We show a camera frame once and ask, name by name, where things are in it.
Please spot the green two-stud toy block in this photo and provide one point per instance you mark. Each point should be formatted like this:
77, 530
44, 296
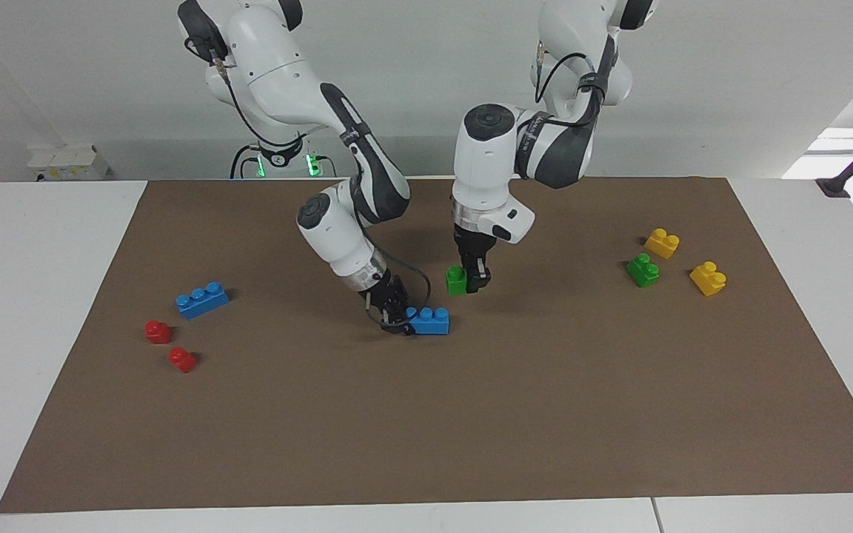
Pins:
456, 282
643, 272

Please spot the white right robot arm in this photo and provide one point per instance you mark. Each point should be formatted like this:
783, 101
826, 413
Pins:
278, 66

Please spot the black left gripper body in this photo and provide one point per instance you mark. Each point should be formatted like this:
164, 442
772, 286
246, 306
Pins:
473, 244

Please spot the red one-stud toy block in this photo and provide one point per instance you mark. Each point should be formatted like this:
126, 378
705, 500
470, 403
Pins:
158, 332
183, 361

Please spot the blue three-stud toy block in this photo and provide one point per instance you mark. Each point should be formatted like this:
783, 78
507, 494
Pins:
202, 300
430, 321

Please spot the brown table mat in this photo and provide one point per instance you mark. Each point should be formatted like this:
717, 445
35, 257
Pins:
426, 429

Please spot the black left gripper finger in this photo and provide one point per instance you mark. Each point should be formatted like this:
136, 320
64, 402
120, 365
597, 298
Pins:
472, 277
484, 275

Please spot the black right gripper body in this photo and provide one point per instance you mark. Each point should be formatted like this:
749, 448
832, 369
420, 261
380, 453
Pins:
386, 295

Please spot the yellow two-stud toy block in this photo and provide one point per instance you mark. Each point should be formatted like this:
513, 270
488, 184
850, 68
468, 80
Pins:
708, 280
662, 244

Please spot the white cardboard box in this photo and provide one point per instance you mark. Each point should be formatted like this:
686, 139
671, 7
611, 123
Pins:
67, 163

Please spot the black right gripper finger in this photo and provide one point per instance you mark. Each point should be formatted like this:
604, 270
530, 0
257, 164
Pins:
400, 311
399, 330

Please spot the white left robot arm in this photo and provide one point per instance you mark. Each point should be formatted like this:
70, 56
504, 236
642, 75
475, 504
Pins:
482, 163

